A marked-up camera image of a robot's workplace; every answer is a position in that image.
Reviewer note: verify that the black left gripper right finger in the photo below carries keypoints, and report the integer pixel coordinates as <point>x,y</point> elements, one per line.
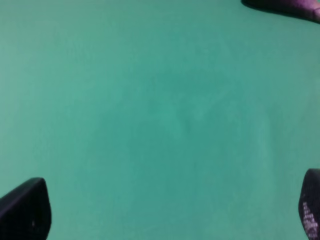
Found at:
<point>309,204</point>

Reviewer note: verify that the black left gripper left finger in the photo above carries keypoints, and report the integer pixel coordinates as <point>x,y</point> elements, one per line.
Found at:
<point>25,211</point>

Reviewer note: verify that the green table cloth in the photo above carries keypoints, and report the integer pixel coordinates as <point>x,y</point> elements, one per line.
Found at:
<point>160,119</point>

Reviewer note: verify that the purple eggplant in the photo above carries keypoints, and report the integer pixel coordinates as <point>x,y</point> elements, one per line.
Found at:
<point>303,9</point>

